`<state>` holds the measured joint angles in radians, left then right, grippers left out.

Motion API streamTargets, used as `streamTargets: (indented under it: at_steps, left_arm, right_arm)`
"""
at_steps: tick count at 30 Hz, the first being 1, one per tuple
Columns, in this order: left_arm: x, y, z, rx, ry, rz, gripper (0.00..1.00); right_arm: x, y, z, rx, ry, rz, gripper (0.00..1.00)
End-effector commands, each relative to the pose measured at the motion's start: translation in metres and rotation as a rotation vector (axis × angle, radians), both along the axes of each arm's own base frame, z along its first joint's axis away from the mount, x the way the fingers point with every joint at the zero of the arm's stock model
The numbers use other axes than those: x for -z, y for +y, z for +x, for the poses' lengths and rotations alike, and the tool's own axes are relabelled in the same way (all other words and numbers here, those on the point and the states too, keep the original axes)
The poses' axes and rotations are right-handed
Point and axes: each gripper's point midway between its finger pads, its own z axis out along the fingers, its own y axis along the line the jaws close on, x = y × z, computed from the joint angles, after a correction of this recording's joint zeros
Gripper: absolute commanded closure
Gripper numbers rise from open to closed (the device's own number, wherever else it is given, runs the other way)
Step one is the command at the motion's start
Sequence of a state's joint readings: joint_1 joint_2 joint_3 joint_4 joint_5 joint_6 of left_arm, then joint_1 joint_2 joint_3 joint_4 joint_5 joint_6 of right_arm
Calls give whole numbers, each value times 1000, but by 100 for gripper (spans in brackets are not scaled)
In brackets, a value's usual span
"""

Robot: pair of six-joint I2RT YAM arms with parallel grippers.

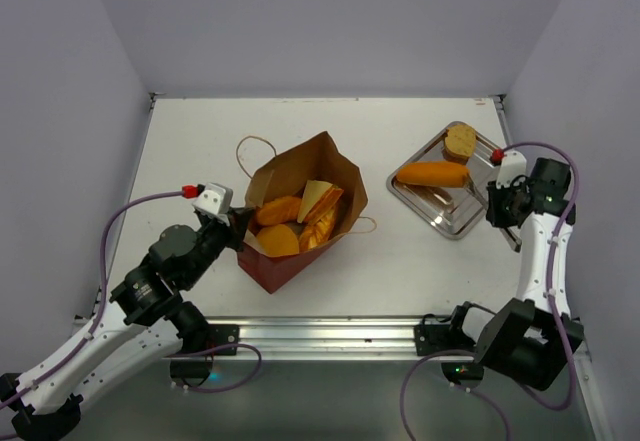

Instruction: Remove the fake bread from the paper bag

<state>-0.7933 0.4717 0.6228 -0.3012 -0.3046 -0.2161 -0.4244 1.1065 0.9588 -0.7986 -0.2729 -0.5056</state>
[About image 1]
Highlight orange braided pastry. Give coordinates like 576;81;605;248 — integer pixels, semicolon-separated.
298;208;337;252

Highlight round orange bun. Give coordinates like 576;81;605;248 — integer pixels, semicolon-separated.
256;224;299;257

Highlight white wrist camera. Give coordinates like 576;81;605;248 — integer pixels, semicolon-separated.
192;183;233;226
490;149;527;188

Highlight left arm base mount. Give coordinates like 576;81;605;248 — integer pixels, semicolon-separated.
169;324;240;387

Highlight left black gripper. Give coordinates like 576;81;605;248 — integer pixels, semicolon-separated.
181;204;255;288

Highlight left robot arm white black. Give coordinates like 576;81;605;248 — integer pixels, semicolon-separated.
1;208;253;440

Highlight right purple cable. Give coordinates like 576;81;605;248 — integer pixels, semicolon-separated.
399;141;581;441

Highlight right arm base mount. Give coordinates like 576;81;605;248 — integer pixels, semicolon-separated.
413;306;485;389

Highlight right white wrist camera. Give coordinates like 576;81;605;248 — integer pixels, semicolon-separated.
490;149;527;188

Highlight red brown paper bag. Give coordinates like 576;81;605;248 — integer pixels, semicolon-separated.
236;132;368;294

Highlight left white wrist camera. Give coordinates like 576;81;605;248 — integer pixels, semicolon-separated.
192;183;233;226

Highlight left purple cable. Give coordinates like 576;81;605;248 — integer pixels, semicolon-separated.
0;185;264;412

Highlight metal tongs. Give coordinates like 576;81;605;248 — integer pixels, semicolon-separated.
464;175;522;253

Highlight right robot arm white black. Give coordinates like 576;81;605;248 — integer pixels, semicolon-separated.
445;150;584;391

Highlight round sliced bread piece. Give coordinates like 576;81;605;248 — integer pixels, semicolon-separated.
443;123;477;164

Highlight long orange bread roll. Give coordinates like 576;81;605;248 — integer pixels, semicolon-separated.
395;161;470;188

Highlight fake triangle sandwich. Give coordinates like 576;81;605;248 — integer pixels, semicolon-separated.
297;180;344;224

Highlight purple cable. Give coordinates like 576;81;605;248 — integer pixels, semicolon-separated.
399;141;581;441
0;185;264;412

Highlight aluminium front rail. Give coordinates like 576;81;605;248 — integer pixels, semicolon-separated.
67;314;589;362

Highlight steel tray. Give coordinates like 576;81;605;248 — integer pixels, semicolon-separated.
386;121;497;240

